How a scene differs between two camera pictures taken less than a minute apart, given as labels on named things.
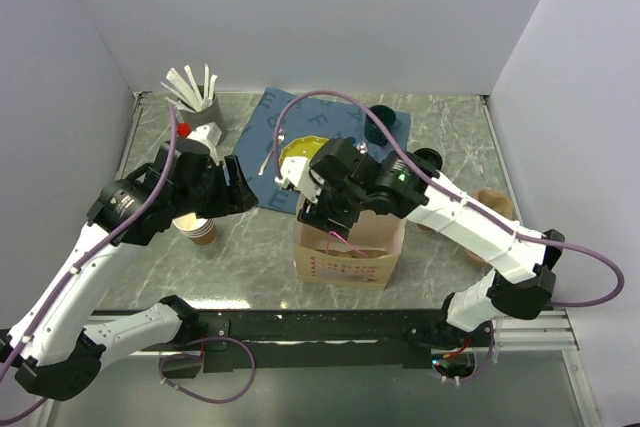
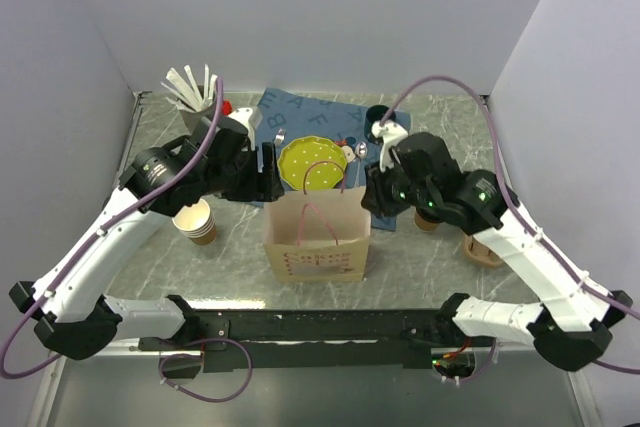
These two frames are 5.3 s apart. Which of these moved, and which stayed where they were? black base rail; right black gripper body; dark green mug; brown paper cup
Moved: right black gripper body
Stayed: dark green mug; brown paper cup; black base rail
